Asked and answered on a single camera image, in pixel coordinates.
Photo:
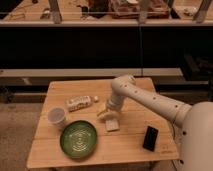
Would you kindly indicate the white sponge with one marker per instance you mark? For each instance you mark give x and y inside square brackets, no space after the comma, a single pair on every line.
[112,125]

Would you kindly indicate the green ceramic bowl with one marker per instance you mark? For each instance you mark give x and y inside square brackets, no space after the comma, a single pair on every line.
[78,139]

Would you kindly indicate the small wooden table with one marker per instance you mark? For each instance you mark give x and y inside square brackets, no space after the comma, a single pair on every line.
[123,146]

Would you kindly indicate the black smartphone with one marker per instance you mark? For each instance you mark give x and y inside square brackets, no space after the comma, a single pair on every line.
[150,138]

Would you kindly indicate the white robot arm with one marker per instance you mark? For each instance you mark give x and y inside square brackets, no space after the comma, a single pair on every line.
[195,121]

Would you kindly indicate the clear plastic bottle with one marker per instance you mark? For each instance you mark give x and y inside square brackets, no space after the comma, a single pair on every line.
[81,102]

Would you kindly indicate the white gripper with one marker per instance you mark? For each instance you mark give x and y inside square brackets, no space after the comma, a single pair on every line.
[115,105]

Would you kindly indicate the long wooden workbench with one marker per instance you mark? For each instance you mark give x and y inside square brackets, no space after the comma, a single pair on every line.
[106,13]

